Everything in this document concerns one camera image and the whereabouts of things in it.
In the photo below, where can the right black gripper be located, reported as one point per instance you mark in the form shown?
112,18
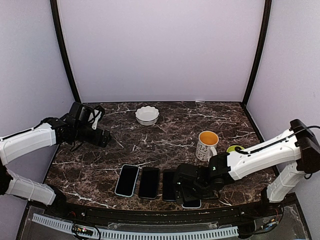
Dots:
186,196

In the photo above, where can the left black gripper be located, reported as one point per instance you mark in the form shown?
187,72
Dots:
96,141

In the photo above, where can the light blue smartphone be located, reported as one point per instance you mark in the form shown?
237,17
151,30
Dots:
193,204

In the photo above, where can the purple smartphone dark screen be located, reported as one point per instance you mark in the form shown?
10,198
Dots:
168,188

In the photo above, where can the small dark phone case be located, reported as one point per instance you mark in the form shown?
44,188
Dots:
127,180

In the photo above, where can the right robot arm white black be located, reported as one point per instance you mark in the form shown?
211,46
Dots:
297,147

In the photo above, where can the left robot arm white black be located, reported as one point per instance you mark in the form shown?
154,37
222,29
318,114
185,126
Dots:
80,124

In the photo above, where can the white fluted ceramic bowl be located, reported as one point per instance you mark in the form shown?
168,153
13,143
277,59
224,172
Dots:
147,115

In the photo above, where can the white patterned mug yellow inside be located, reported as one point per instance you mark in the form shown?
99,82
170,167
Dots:
206,145

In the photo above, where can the lime green bowl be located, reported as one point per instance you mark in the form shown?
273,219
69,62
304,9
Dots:
233,148

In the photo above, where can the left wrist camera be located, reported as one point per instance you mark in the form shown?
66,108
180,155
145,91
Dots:
96,115

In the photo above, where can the white slotted cable duct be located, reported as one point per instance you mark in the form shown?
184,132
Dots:
134,232

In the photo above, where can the black front rail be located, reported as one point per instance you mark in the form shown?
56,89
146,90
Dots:
103,216

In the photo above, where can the left black frame post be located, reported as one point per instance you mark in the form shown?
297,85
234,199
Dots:
63,50

